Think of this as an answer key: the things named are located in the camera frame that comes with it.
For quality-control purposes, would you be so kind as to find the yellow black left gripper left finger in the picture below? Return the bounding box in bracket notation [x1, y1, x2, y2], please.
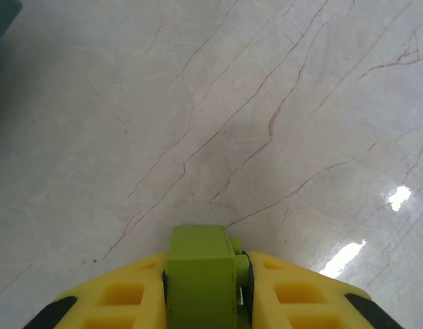
[22, 252, 170, 329]

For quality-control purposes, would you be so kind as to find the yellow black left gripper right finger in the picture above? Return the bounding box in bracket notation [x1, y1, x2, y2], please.
[247, 252, 404, 329]

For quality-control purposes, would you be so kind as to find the green lego brick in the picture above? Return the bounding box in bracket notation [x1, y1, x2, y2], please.
[165, 225, 250, 329]

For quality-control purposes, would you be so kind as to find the blue plastic bin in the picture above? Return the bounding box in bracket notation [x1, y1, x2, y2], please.
[0, 0, 23, 51]

